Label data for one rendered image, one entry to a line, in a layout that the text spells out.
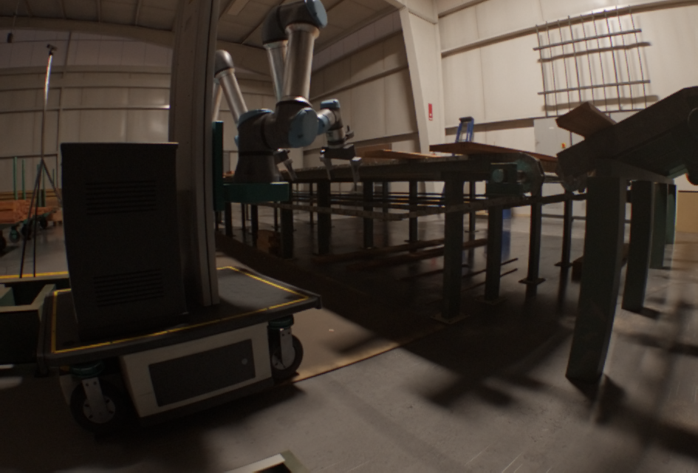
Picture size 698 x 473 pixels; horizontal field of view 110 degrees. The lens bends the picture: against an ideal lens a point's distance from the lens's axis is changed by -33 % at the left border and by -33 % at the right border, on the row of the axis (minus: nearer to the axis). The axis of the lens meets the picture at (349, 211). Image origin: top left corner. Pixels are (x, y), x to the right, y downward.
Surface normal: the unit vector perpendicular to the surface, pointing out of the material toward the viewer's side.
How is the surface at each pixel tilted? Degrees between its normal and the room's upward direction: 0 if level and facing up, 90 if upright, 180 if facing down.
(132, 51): 90
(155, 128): 88
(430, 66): 90
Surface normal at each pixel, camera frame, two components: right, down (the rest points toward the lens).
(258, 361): 0.69, 0.04
